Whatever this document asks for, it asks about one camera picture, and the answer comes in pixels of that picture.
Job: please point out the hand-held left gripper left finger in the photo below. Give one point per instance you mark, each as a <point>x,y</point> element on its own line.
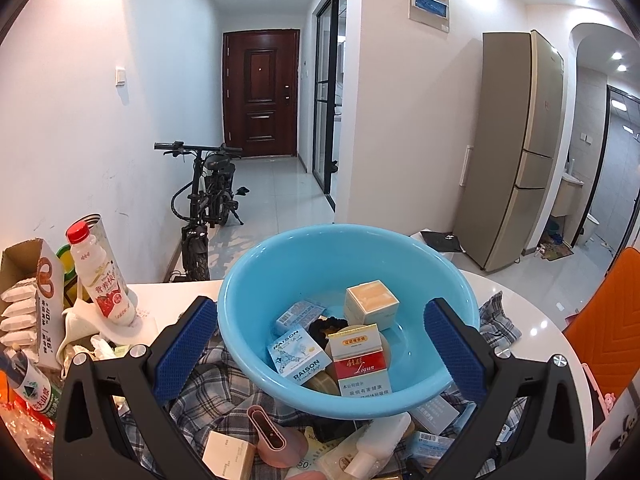
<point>184,347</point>

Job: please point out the pink case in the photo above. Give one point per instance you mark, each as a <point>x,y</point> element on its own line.
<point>272,434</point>

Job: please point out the black framed glass door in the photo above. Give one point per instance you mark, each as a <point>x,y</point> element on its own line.
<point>326,95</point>

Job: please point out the beige square box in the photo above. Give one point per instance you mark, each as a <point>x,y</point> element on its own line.
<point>371,303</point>

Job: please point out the light blue plastic basin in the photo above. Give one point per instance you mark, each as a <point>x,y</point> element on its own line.
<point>280,280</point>

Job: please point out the clear plastic wrapper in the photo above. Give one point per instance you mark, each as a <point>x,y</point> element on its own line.
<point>25,430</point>

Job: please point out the champagne refrigerator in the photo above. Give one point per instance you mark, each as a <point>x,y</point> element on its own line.
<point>515,150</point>

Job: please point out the blue white cigarette pack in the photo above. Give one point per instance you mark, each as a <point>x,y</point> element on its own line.
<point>299,356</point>

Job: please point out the pale blue box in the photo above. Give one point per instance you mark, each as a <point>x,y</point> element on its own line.
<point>434,411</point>

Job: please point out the green label water bottle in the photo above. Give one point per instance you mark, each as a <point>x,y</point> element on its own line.
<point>31,385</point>

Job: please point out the small blue white box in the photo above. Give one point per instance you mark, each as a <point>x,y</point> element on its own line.
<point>296,315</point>

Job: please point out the brown entrance door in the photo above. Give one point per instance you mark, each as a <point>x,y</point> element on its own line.
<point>260,92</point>

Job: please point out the plaid cloth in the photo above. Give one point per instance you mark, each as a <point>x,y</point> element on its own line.
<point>220,400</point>

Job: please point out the white toilet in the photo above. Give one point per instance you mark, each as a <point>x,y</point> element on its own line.
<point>592,224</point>

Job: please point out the cardboard box of packets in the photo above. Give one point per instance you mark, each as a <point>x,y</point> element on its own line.
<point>31,305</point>

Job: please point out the blue barcode box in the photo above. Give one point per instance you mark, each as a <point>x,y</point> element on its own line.
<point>429,446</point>

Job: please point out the small cream box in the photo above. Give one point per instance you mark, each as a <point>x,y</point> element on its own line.
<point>227,454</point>

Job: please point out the white light switch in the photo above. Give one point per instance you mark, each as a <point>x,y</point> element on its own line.
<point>120,76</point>

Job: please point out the black electric bicycle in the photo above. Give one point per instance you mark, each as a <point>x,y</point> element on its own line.
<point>205,200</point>

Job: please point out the black shoes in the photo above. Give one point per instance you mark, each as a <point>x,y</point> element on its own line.
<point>243,190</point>

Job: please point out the bathroom sink cabinet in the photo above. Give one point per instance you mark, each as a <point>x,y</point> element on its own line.
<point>570,194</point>

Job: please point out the ceiling spotlight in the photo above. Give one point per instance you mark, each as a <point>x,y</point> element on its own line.
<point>617,56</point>

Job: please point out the white squeeze tube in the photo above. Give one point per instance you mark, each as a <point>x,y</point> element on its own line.
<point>377,441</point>

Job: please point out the black hair scrunchie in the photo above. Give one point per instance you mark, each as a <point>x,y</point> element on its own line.
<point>322,326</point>

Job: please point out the round tan tin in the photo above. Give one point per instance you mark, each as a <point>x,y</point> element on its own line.
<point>322,384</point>

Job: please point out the printed cylinder can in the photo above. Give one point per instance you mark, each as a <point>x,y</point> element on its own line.
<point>100,227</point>

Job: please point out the white crumpled cloth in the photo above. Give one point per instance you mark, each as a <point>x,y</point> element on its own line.
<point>82,330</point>

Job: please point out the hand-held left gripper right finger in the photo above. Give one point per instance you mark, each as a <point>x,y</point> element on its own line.
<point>456,352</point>

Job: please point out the red white cigarette pack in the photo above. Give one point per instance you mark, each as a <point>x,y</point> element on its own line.
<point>361,362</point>

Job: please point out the red cap milk bottle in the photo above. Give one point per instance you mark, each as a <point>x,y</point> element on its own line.
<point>102,282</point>

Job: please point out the black floor mat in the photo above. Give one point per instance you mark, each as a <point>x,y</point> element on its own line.
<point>442,240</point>

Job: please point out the orange chair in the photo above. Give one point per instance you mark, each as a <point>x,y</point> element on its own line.
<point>607,305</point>

